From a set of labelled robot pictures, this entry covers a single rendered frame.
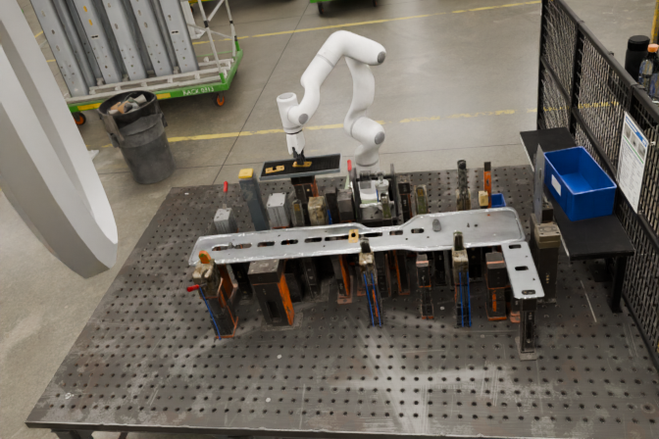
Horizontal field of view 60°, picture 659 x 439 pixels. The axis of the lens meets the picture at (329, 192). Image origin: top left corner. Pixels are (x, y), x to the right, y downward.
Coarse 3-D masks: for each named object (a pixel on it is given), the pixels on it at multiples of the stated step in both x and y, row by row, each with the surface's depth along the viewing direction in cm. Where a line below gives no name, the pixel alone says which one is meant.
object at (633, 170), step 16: (624, 112) 197; (624, 128) 199; (640, 128) 184; (640, 144) 186; (624, 160) 202; (640, 160) 187; (624, 176) 204; (640, 176) 189; (624, 192) 205; (640, 192) 190
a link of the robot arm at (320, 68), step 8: (320, 56) 241; (312, 64) 241; (320, 64) 240; (328, 64) 241; (312, 72) 240; (320, 72) 240; (328, 72) 242; (304, 80) 240; (312, 80) 240; (320, 80) 242; (312, 88) 237; (304, 96) 235; (312, 96) 236; (304, 104) 234; (312, 104) 236; (296, 112) 234; (304, 112) 235; (312, 112) 237; (296, 120) 235; (304, 120) 236
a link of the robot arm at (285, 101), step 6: (282, 96) 240; (288, 96) 239; (294, 96) 239; (282, 102) 237; (288, 102) 237; (294, 102) 239; (282, 108) 239; (288, 108) 238; (282, 114) 241; (282, 120) 243; (288, 120) 240; (288, 126) 244; (294, 126) 244
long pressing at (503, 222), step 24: (432, 216) 238; (456, 216) 236; (480, 216) 233; (504, 216) 231; (216, 240) 250; (240, 240) 247; (264, 240) 244; (336, 240) 236; (384, 240) 231; (408, 240) 228; (432, 240) 226; (480, 240) 221; (504, 240) 219; (192, 264) 240
